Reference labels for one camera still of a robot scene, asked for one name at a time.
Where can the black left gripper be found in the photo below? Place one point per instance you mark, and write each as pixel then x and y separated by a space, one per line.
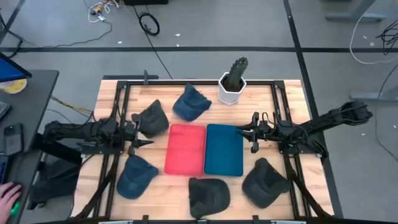
pixel 134 133

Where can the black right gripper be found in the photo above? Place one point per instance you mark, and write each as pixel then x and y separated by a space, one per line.
pixel 264 132

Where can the dark grey cap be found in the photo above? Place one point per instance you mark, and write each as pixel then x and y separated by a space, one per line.
pixel 155 119
pixel 264 183
pixel 208 196

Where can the blue denim cap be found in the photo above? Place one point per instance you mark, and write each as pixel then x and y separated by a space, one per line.
pixel 190 104
pixel 135 177

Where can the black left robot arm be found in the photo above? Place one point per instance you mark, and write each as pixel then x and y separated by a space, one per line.
pixel 77 130

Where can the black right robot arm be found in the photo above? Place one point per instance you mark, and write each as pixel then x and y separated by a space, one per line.
pixel 326 119

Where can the blue plastic tray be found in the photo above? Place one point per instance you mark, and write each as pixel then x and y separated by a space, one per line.
pixel 224 151

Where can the white hexagonal plant pot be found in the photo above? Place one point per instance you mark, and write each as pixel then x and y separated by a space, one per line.
pixel 229 97

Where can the red plastic tray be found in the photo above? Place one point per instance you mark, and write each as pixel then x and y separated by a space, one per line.
pixel 185 149

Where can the green cactus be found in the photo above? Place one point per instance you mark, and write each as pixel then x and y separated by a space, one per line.
pixel 236 73

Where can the dark grey side desk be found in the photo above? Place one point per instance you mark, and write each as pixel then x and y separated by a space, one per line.
pixel 34 99

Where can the grey desk foot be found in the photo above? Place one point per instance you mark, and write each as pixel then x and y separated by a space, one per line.
pixel 351 16
pixel 367 96

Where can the black smartphone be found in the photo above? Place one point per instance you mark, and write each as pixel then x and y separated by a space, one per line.
pixel 13 140

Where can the black box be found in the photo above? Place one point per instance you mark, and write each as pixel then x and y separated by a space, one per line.
pixel 145 2

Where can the yellow round pad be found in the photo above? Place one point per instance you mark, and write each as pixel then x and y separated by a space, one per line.
pixel 15 87

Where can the grey keyboard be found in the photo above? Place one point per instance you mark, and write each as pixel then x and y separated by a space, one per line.
pixel 3 109

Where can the black computer mouse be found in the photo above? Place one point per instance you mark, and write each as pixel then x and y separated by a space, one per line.
pixel 16 208

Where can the monitor with blue screen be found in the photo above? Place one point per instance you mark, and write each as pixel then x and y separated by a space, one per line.
pixel 9 70

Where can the person's hand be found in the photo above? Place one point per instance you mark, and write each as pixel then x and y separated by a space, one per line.
pixel 7 199

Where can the black stand leg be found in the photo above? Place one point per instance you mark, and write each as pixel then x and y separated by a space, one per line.
pixel 11 23

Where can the black aluminium table frame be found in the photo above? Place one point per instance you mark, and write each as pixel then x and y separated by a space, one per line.
pixel 199 82

